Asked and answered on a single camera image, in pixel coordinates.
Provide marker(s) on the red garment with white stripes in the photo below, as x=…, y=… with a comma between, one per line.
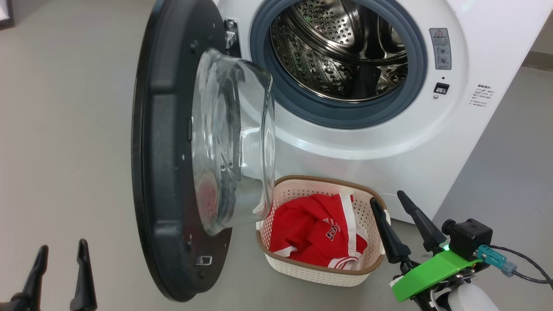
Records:
x=285, y=229

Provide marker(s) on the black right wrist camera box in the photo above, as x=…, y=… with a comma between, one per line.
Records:
x=471, y=237

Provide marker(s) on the black round glass washer door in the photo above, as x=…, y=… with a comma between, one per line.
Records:
x=168, y=172

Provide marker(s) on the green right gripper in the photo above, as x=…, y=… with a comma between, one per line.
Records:
x=432, y=274

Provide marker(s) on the white front-load washing machine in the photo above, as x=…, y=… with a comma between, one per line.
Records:
x=389, y=155

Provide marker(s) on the cream laundry basket brown rim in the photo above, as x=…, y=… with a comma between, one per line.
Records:
x=311, y=272

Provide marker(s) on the grey warning label sticker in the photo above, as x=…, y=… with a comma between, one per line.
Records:
x=440, y=48

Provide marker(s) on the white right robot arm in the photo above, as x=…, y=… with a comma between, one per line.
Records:
x=471, y=301

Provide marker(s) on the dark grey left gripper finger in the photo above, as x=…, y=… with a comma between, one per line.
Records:
x=34, y=285
x=84, y=285

